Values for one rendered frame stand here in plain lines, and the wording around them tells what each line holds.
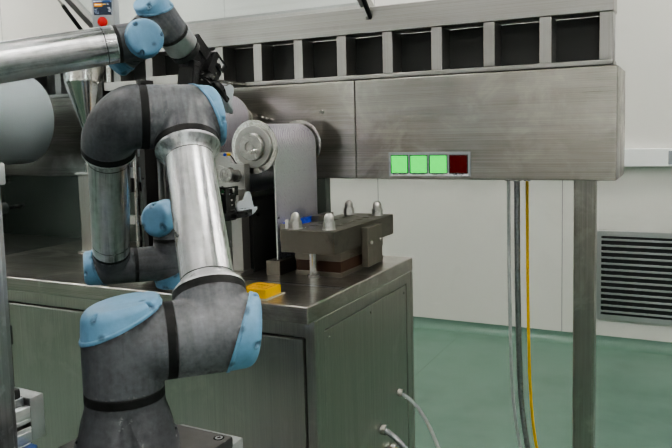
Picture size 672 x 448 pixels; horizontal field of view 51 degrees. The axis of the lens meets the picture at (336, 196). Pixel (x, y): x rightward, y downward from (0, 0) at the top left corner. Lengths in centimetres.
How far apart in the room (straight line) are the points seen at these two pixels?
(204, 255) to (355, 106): 114
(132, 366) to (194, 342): 9
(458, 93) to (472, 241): 254
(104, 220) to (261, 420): 64
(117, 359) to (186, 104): 47
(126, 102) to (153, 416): 52
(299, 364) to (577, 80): 102
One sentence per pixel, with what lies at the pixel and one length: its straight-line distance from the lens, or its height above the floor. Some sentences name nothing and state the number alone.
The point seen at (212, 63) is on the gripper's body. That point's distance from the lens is 172.
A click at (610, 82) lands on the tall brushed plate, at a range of 197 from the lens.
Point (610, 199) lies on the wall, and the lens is 432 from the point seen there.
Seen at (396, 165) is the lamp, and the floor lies 118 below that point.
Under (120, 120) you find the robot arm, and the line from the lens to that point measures 127.
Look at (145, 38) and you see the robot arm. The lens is 145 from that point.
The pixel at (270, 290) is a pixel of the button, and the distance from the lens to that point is 168.
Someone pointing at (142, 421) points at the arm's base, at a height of 88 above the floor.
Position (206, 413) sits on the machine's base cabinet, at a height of 60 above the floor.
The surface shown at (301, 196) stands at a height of 110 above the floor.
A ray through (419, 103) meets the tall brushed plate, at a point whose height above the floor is 136.
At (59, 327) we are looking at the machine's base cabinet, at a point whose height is 76.
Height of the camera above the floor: 129
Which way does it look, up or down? 5 degrees down
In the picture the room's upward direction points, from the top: 1 degrees counter-clockwise
